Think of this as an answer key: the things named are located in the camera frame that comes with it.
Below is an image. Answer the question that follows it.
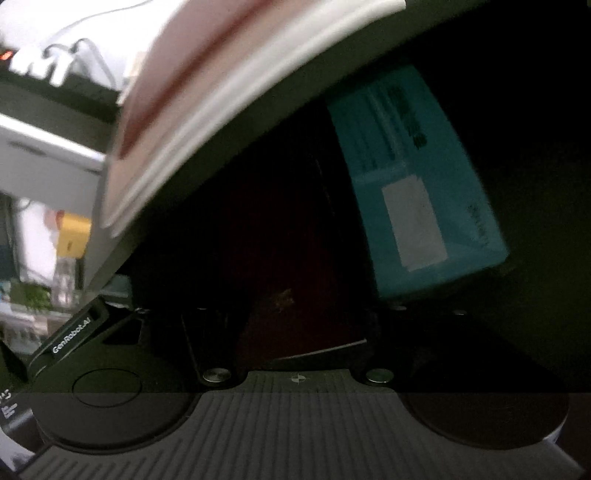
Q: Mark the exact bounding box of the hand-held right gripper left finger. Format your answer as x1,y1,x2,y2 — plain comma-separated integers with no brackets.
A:
99,305,234,386

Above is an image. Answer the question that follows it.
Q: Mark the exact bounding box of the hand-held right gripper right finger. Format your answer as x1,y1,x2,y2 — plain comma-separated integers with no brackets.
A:
365,302,491,386

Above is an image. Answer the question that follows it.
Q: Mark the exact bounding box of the maroon book with gold emblem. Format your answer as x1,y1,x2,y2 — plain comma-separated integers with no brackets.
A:
217,148,376,365

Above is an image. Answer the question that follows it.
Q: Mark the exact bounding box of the dark wooden drawer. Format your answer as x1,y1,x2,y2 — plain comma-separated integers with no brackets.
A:
115,0,591,393

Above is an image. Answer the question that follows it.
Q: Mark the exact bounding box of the dark wooden drawer cabinet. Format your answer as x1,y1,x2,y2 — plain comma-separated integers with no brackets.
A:
85,0,591,398

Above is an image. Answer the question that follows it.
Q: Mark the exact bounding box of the clear plastic bottle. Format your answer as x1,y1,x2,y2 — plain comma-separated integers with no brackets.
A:
52,255,78,302

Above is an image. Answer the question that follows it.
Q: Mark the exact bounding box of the yellow plastic basket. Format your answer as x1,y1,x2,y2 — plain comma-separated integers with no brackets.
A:
57,214,92,258

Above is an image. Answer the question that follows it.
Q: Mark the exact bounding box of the teal cardboard box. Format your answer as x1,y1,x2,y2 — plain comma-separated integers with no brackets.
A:
325,64,511,302

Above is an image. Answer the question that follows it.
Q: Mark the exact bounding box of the white tall panel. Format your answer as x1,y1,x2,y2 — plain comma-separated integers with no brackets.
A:
0,113,108,219

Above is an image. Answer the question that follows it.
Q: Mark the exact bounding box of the white power strip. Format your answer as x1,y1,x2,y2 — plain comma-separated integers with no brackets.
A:
0,42,78,86

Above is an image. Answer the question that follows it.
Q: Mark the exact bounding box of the thin maroon book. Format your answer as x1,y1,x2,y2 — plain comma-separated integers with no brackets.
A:
121,0,334,160

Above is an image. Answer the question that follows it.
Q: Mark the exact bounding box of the grey cable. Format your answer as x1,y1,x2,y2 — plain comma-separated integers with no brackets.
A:
45,39,117,89

